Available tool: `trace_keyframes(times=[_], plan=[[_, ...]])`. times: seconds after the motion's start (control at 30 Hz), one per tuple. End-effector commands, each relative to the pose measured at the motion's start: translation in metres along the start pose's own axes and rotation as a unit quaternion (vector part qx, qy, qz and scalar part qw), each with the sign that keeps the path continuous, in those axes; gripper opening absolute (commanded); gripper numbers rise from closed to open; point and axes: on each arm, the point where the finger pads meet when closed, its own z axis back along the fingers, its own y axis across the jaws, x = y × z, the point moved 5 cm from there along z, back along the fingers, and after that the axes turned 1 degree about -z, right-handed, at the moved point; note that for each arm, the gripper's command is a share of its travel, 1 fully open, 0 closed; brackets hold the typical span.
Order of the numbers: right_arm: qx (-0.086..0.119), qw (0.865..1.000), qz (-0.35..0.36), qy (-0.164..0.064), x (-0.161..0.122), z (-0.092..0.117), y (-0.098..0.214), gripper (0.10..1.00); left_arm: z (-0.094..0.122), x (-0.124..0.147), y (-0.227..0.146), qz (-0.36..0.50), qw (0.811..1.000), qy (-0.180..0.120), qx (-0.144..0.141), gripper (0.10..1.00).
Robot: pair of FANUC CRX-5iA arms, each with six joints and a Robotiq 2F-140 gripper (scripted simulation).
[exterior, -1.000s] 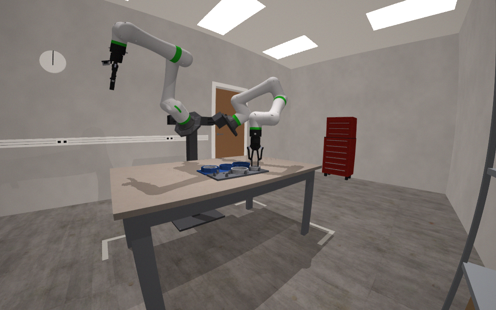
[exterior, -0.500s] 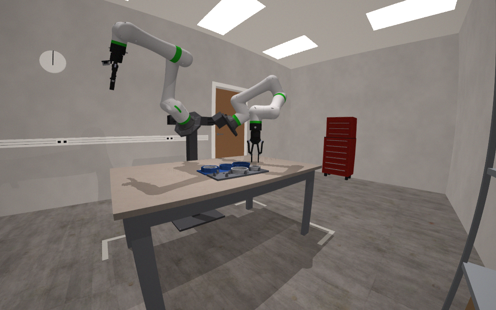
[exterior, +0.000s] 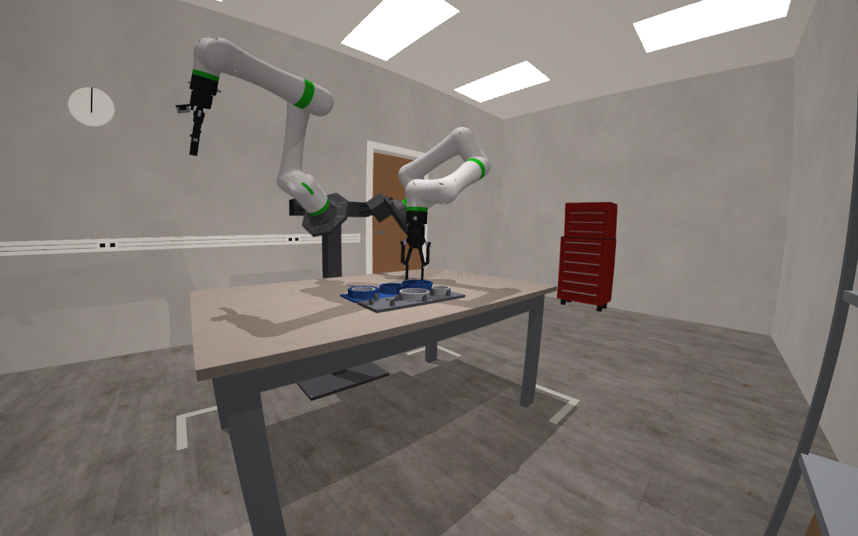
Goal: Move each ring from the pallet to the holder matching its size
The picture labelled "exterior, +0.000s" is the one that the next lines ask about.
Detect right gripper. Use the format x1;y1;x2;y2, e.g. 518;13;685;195
189;90;213;156

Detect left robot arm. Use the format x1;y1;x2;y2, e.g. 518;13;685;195
390;127;491;225

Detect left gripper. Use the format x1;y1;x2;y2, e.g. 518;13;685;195
401;224;431;281

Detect blue pallet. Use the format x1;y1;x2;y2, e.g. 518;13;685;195
340;280;433;303

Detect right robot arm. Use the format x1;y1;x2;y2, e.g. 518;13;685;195
188;38;337;225

